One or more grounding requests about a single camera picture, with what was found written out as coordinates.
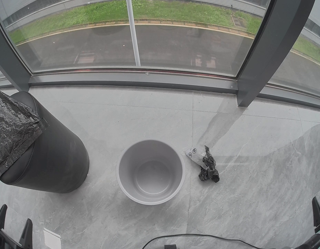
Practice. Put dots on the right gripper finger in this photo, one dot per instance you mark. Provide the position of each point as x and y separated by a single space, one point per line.
318 213

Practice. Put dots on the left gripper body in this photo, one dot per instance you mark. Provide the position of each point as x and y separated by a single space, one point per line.
3 239

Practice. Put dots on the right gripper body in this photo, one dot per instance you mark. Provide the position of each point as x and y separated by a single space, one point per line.
316 240

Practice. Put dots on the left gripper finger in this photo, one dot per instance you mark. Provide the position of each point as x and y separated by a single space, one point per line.
26 235
2 216

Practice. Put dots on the black plastic bag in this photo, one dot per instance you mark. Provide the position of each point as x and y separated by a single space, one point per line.
14 128

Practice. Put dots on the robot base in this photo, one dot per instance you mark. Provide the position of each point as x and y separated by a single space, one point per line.
170 247

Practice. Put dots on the crumpled black plastic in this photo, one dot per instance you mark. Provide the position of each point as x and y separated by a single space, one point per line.
209 165

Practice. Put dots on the white trash bin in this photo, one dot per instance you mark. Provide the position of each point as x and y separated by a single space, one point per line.
149 165

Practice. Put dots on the dark grey round chair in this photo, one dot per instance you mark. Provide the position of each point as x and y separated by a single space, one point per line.
59 159

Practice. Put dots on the window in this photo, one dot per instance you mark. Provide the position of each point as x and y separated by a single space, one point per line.
72 35

